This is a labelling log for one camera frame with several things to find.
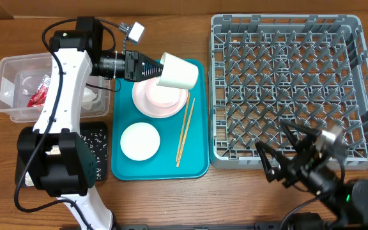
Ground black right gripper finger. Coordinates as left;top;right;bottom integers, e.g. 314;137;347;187
255;141;288;182
279;119;320;150

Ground white cup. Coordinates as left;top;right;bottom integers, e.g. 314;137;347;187
157;52;199;90

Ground pink shallow bowl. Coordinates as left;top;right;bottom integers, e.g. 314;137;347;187
145;79;181;108

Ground white napkin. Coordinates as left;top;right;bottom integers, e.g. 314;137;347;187
82;87;97;110

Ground white bowl with food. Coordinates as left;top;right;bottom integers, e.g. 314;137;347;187
120;122;160;161

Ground red snack wrapper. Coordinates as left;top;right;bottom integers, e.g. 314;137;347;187
27;75;50;107

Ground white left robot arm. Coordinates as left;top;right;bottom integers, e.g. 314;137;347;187
17;17;164;229

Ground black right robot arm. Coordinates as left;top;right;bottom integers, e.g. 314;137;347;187
255;120;368;229

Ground grey dishwasher rack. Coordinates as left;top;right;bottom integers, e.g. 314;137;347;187
209;14;368;170

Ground pink plate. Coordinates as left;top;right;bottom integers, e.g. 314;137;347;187
132;80;188;118

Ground black tray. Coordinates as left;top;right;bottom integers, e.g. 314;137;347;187
14;121;109;188

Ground spilled rice and food scraps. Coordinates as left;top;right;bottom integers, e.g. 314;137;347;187
24;127;107;187

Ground wooden chopstick right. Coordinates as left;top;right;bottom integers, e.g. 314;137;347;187
176;98;196;167

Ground teal plastic tray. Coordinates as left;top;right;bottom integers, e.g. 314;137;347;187
111;59;210;181

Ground clear plastic bin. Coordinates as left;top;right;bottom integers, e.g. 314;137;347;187
0;53;111;123

